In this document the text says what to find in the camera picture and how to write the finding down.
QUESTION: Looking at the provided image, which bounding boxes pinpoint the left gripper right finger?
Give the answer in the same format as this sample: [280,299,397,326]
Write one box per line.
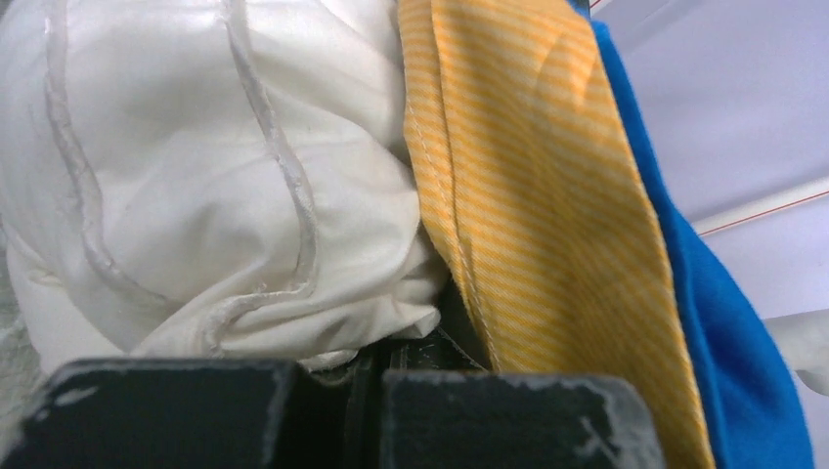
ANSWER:
[378,285,666,468]

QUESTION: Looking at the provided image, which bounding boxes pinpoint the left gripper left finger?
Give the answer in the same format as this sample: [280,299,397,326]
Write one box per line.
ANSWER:
[1,356,379,468]

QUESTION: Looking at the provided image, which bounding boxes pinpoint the white pillow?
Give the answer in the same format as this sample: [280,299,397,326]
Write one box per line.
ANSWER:
[1,1,447,372]

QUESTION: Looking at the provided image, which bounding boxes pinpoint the yellow blue pillowcase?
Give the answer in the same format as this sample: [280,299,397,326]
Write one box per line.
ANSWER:
[398,1,813,468]

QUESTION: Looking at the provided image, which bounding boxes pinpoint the white PVC pipe frame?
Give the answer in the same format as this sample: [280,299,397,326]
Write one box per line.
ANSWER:
[590,1,828,235]

